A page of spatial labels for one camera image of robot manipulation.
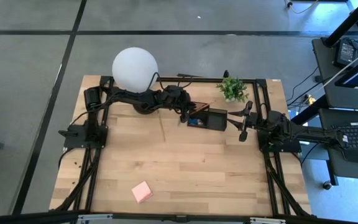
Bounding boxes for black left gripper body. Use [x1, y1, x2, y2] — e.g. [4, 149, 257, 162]
[162, 84, 196, 124]

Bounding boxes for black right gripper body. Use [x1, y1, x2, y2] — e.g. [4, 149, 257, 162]
[239, 100, 259, 143]

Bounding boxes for natural wood pencil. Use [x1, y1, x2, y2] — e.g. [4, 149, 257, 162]
[157, 110, 167, 143]

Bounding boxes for black mesh desk organizer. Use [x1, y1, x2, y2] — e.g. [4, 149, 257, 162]
[186, 101, 229, 132]

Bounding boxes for green plant in white pot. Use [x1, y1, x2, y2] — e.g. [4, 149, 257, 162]
[215, 76, 250, 104]

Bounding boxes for white globe table lamp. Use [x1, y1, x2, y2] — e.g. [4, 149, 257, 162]
[111, 47, 160, 115]

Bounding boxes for black metal beam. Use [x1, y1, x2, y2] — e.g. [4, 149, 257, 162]
[323, 0, 358, 48]
[290, 95, 329, 129]

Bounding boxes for yellow power plug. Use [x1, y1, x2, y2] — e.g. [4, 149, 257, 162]
[303, 94, 317, 106]

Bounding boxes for black desk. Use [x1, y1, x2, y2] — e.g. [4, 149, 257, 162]
[311, 36, 358, 112]
[318, 108, 358, 181]

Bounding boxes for pink sticky note pad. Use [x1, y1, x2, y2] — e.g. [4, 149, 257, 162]
[131, 180, 154, 205]

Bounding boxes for black rig crossbar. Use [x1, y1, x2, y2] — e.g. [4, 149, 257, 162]
[0, 210, 358, 224]

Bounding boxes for small black electronic box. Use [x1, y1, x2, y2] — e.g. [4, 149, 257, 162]
[333, 39, 358, 68]

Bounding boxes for white cable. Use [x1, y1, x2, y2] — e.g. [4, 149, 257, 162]
[311, 43, 358, 97]

